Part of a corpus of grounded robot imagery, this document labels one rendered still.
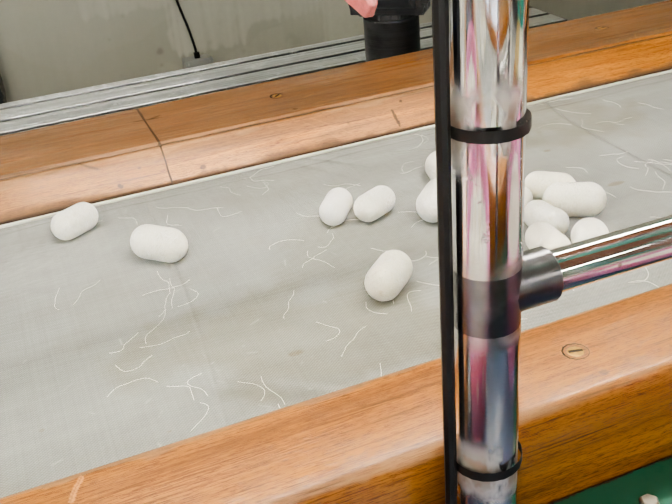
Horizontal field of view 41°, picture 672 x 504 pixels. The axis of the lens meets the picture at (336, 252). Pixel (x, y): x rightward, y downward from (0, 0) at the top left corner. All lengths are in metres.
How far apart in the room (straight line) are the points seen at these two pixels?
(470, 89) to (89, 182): 0.43
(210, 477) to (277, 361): 0.11
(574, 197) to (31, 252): 0.34
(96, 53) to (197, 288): 2.09
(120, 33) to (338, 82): 1.87
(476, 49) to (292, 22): 2.45
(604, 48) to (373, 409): 0.51
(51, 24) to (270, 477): 2.27
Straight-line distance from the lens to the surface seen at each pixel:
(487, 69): 0.26
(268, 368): 0.44
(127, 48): 2.59
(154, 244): 0.54
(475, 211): 0.27
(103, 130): 0.71
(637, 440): 0.42
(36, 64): 2.58
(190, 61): 2.59
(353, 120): 0.69
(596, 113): 0.73
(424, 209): 0.55
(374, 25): 1.00
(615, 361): 0.40
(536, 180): 0.58
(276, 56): 1.18
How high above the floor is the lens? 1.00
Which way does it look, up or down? 29 degrees down
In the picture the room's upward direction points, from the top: 5 degrees counter-clockwise
